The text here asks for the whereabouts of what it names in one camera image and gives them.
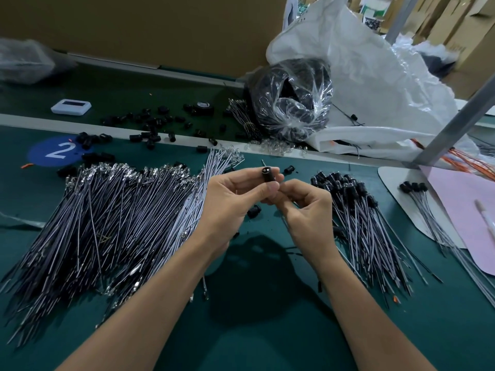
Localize person's right hand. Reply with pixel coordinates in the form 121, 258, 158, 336
269, 178, 341, 267

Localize person's left hand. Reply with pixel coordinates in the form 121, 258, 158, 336
193, 166, 283, 248

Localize pile of wires with black caps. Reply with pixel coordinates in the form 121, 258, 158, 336
309, 171, 443, 298

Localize black plastic caps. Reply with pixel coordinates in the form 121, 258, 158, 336
56, 104, 241, 178

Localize small bundle of capped wires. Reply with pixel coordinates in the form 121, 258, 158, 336
398, 180, 495, 306

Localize pile of grey wires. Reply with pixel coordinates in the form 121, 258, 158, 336
0, 146, 244, 348

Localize person's right forearm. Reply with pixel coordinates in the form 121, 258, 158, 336
313, 247, 438, 371

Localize person's left forearm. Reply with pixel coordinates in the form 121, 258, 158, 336
58, 231, 221, 371

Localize clear bag with black contents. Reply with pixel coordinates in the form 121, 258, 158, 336
247, 59, 334, 144

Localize pink paper sheet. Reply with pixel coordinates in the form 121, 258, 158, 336
421, 166, 495, 277

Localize large white plastic sack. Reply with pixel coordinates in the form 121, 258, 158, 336
266, 0, 495, 165

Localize white pen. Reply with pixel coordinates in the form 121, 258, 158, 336
473, 198, 495, 240

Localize blue round number sticker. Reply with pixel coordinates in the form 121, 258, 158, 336
26, 135, 86, 168

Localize small white timer device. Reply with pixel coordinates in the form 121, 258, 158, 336
51, 98, 92, 116

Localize brown cardboard panel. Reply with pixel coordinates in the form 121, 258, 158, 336
0, 0, 289, 78

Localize clear plastic strip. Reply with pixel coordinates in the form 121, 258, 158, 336
0, 211, 47, 229

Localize stack of cardboard boxes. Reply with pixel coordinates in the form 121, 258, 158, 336
425, 0, 495, 101

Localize crumpled clear plastic bag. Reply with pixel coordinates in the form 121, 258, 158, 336
0, 38, 77, 84

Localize bundle of orange wires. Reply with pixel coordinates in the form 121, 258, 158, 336
410, 137, 495, 181

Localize grey metal frame post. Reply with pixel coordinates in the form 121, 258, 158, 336
412, 77, 495, 167
384, 0, 422, 45

